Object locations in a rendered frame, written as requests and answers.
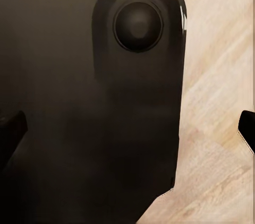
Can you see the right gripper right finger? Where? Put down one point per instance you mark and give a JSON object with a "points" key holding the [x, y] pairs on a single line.
{"points": [[247, 127]]}

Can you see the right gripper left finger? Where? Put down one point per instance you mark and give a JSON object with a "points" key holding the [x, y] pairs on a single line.
{"points": [[13, 127]]}

